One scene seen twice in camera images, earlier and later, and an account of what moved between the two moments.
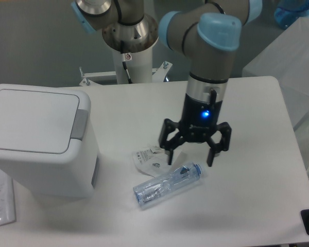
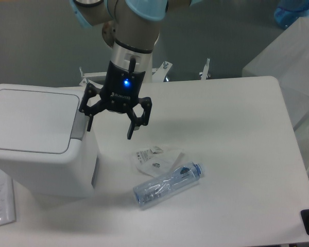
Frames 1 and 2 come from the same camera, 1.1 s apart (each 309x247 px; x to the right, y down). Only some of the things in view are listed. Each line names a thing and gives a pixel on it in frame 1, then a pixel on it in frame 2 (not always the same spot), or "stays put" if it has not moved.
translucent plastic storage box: [291, 56] stays put
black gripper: [198, 119] → [120, 90]
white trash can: [43, 138] stays put
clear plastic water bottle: [148, 191] stays put
